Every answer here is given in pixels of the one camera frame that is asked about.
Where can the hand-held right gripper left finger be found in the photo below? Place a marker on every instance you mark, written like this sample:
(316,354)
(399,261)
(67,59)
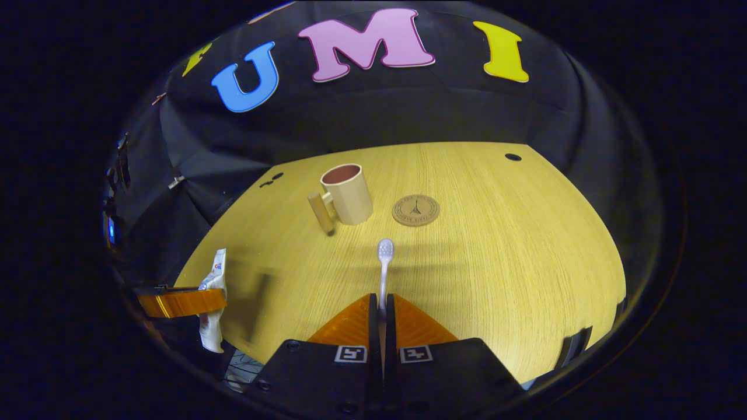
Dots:
(374,373)

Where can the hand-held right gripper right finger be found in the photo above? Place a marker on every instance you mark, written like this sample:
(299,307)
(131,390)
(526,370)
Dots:
(390,373)

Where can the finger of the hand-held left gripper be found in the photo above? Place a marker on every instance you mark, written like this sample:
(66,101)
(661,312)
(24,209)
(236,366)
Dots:
(187,302)

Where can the white toothpaste tube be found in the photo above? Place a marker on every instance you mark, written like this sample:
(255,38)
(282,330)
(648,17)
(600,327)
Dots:
(217,271)

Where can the pale pink toothbrush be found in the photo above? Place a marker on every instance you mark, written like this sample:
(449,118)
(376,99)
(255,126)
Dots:
(385,274)

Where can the round brown coaster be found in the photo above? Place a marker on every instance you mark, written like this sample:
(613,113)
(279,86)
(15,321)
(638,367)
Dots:
(415,210)

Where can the beige cup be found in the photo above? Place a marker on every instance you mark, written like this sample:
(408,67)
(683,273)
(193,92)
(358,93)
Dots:
(350,201)

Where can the small white clip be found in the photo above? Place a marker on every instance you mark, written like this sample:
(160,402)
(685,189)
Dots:
(177,182)

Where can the dark stand with blue light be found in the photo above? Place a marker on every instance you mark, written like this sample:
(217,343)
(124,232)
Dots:
(121,169)

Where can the small red clip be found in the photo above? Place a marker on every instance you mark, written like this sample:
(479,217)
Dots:
(159,98)

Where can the black backdrop cloth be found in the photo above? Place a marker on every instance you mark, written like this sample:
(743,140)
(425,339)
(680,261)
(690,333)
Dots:
(350,116)

